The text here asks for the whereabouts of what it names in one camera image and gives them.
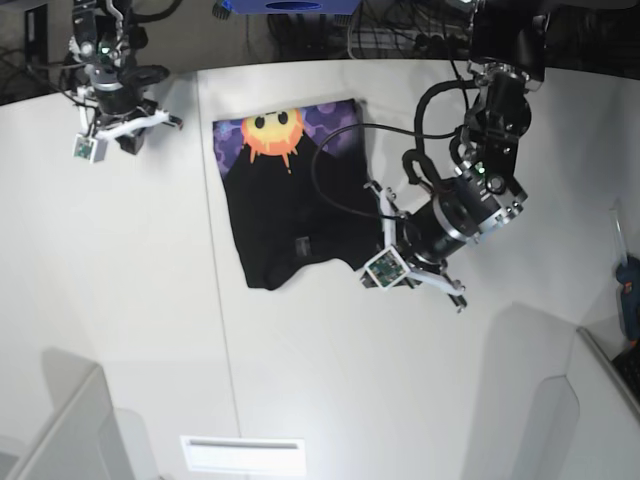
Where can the blue hot glue gun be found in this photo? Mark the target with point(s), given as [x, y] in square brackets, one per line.
[627, 276]

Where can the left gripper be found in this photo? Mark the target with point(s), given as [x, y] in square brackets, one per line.
[483, 195]

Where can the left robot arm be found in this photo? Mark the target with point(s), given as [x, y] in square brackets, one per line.
[506, 61]

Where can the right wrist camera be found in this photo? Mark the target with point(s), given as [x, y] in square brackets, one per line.
[115, 135]

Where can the black T-shirt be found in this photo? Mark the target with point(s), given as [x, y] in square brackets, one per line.
[295, 181]

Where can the blue plastic box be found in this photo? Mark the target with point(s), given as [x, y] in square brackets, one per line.
[340, 7]

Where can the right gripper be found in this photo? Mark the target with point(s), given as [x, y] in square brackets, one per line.
[107, 36]

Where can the black keyboard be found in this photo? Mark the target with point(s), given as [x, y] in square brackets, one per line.
[627, 365]

